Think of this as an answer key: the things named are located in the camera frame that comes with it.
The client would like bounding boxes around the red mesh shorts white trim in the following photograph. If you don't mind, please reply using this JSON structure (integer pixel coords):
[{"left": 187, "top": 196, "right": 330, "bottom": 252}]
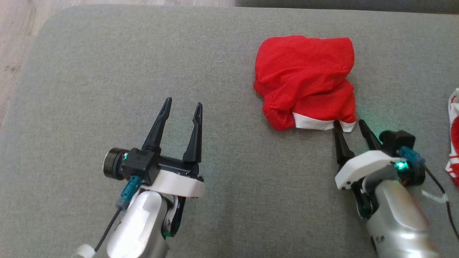
[{"left": 253, "top": 35, "right": 356, "bottom": 132}]

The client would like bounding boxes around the white tape cable tag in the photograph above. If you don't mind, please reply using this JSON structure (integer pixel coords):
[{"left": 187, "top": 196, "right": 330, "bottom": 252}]
[
  {"left": 71, "top": 244, "right": 95, "bottom": 258},
  {"left": 421, "top": 190, "right": 449, "bottom": 204}
]

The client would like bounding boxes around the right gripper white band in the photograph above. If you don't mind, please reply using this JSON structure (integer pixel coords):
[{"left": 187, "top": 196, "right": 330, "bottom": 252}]
[{"left": 332, "top": 119, "right": 426, "bottom": 191}]

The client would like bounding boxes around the red jersey with black number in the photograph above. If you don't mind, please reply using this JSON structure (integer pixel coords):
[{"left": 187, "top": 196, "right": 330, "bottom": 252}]
[{"left": 445, "top": 88, "right": 459, "bottom": 187}]

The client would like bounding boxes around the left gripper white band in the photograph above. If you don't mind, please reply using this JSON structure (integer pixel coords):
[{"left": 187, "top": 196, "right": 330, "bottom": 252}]
[{"left": 103, "top": 97, "right": 206, "bottom": 198}]

